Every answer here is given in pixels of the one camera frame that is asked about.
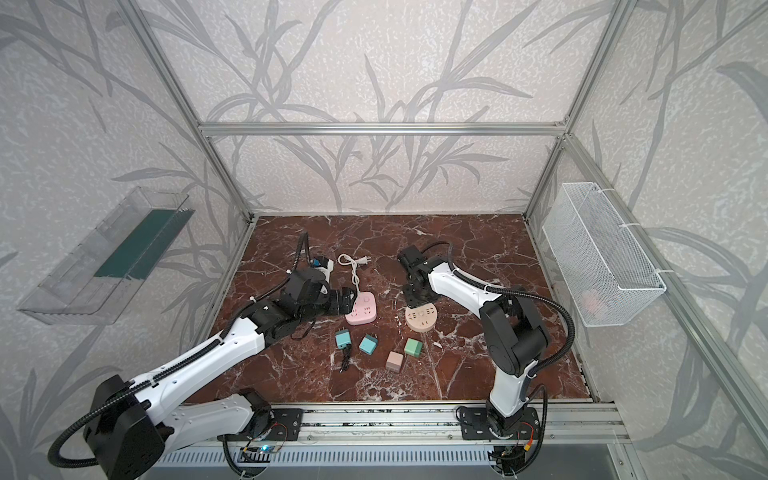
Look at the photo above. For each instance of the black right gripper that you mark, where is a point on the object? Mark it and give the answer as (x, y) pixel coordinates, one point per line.
(417, 291)

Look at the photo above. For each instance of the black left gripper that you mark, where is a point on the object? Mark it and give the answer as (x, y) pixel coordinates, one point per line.
(344, 300)

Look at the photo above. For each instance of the light green charger cube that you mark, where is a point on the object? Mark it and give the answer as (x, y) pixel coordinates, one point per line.
(413, 347)

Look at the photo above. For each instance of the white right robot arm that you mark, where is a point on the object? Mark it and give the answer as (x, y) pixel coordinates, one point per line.
(514, 333)

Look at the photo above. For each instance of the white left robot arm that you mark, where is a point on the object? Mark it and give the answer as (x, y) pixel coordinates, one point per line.
(139, 420)

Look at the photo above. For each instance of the beige round power strip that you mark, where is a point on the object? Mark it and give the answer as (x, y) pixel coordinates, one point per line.
(421, 319)

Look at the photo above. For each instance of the pink square power strip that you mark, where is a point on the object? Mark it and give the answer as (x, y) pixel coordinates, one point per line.
(364, 310)

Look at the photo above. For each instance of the beige pink charger cube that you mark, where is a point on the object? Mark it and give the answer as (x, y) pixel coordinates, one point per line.
(394, 362)

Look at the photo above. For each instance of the pink object in basket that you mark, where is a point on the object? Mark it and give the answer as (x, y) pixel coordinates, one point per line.
(593, 304)

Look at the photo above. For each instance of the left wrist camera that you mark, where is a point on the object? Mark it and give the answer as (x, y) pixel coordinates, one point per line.
(324, 265)

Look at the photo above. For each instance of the teal charger cube with cable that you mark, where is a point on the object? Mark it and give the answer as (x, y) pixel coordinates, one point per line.
(343, 342)

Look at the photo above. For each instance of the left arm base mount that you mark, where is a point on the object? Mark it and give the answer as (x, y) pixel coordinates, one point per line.
(268, 423)

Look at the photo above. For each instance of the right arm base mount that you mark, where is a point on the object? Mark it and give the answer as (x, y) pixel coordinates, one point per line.
(486, 423)

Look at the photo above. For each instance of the white wire mesh basket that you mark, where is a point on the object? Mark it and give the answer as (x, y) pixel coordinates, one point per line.
(596, 250)

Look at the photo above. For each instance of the aluminium cage frame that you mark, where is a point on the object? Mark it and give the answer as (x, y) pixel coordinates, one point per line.
(744, 395)

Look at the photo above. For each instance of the clear plastic wall bin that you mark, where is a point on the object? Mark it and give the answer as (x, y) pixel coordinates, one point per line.
(95, 282)

